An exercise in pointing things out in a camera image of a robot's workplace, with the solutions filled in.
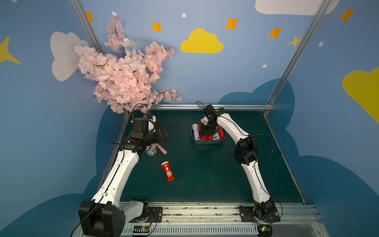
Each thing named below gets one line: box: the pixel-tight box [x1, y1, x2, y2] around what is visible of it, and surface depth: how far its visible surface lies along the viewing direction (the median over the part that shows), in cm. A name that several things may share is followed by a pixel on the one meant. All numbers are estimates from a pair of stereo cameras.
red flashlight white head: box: [160, 160, 175, 182], surface depth 88 cm
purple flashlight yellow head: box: [212, 131, 221, 141], surface depth 100 cm
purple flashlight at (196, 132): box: [191, 123, 201, 141], surface depth 103 cm
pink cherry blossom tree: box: [73, 15, 184, 115], surface depth 71 cm
